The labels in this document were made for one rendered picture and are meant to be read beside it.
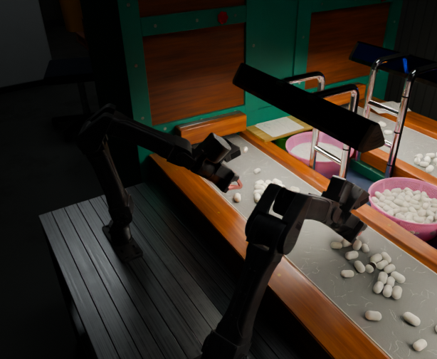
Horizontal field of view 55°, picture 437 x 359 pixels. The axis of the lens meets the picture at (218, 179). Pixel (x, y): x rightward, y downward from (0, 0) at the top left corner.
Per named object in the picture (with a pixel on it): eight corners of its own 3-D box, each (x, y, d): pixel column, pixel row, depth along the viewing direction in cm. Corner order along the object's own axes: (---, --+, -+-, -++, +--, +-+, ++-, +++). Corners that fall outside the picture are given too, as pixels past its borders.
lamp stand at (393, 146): (388, 190, 155) (415, 71, 132) (349, 167, 170) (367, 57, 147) (422, 176, 163) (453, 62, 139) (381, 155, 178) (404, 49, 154)
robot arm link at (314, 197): (313, 191, 109) (260, 180, 83) (346, 203, 104) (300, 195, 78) (297, 235, 110) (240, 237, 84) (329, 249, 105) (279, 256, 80)
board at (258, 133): (264, 142, 171) (264, 139, 170) (244, 129, 182) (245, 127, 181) (326, 125, 184) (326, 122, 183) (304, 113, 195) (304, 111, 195)
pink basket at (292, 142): (348, 188, 157) (351, 166, 152) (278, 177, 164) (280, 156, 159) (351, 155, 178) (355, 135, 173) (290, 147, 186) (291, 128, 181)
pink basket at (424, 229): (435, 261, 122) (444, 236, 117) (350, 226, 137) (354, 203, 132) (459, 218, 140) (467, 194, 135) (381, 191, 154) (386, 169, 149)
